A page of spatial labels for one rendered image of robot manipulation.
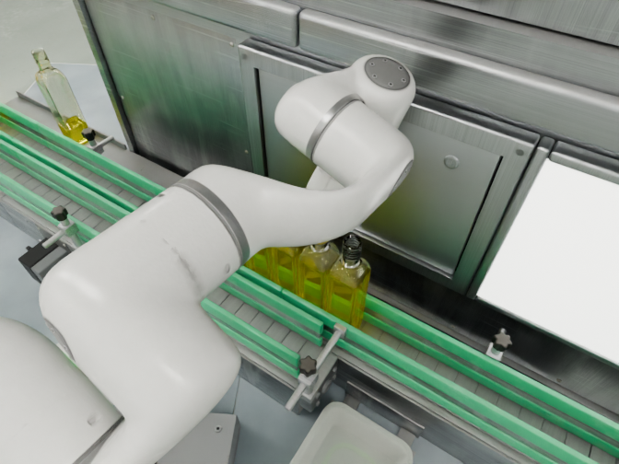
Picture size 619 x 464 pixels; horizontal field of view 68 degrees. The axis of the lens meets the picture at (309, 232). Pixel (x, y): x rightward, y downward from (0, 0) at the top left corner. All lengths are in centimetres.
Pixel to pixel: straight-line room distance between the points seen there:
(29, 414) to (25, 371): 3
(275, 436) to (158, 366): 68
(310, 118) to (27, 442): 33
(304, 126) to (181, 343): 23
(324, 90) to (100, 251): 25
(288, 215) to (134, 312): 14
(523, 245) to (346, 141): 40
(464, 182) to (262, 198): 41
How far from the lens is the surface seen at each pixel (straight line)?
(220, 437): 91
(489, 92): 62
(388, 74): 50
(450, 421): 87
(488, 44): 62
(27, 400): 38
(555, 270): 76
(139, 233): 33
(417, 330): 85
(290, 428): 97
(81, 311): 32
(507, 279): 80
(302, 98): 44
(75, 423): 39
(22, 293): 130
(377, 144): 42
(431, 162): 70
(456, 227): 76
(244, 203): 35
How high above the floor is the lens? 168
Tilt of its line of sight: 49 degrees down
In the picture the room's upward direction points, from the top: straight up
